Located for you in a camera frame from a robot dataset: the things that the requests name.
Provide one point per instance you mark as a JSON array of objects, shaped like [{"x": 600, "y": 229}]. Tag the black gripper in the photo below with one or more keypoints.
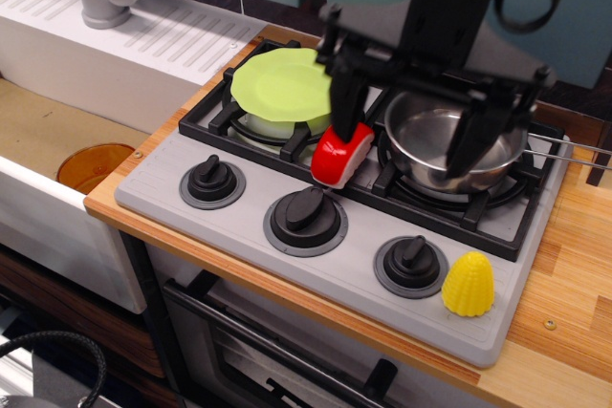
[{"x": 416, "y": 44}]

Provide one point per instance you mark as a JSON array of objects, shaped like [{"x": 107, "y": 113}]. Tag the red and white toy sushi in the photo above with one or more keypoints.
[{"x": 335, "y": 161}]

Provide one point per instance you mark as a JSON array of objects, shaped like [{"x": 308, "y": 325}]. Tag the stainless steel pot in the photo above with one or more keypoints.
[{"x": 419, "y": 129}]

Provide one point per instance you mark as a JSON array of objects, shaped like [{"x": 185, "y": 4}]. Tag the right black stove knob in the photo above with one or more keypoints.
[{"x": 411, "y": 267}]

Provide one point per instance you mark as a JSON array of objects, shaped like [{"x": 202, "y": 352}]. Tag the black burner grate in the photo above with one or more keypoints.
[{"x": 498, "y": 220}]

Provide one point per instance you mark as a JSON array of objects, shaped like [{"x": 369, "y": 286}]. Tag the left black stove knob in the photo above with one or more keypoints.
[{"x": 212, "y": 184}]

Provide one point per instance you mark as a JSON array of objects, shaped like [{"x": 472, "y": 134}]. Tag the white toy sink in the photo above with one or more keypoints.
[{"x": 65, "y": 86}]

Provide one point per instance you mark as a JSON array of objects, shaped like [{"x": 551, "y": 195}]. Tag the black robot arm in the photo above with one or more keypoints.
[{"x": 411, "y": 44}]

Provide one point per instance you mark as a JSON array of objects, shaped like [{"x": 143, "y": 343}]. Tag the black stove knob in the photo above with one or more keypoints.
[
  {"x": 212, "y": 184},
  {"x": 306, "y": 223},
  {"x": 411, "y": 267}
]

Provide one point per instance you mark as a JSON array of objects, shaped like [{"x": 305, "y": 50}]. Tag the light green plastic plate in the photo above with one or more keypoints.
[{"x": 284, "y": 84}]

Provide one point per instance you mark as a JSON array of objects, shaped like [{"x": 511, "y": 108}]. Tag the yellow plastic corn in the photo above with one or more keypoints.
[{"x": 468, "y": 290}]

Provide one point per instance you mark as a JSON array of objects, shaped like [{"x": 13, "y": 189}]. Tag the middle black stove knob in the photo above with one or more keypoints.
[{"x": 306, "y": 223}]

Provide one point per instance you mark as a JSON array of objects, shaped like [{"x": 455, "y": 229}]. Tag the toy oven door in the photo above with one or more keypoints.
[{"x": 255, "y": 353}]

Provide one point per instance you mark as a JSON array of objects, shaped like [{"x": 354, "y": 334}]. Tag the grey toy stove top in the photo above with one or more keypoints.
[{"x": 344, "y": 275}]

